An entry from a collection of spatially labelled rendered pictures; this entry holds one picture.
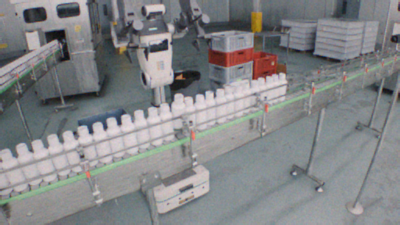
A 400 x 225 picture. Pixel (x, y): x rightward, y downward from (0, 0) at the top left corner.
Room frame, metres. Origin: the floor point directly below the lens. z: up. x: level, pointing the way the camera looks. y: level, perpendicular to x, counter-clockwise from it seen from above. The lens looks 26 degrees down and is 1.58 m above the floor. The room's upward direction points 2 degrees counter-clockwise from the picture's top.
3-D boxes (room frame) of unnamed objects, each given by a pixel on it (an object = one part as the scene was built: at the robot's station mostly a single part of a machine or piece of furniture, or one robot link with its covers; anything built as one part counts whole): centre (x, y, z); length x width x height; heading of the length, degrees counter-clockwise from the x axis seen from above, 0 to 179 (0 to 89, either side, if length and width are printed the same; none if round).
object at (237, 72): (3.68, -0.50, 0.55); 0.61 x 0.41 x 0.22; 130
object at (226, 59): (3.69, -0.51, 0.78); 0.61 x 0.41 x 0.22; 129
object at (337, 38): (6.84, -4.25, 0.59); 1.24 x 1.03 x 1.17; 125
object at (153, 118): (0.92, 0.20, 1.08); 0.06 x 0.06 x 0.17
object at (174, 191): (1.73, 0.31, 0.24); 0.68 x 0.53 x 0.41; 33
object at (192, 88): (3.18, 0.20, 0.32); 0.45 x 0.45 x 0.64
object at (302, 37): (8.07, -3.58, 0.50); 1.23 x 1.05 x 1.00; 121
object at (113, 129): (0.84, 0.35, 1.08); 0.06 x 0.06 x 0.17
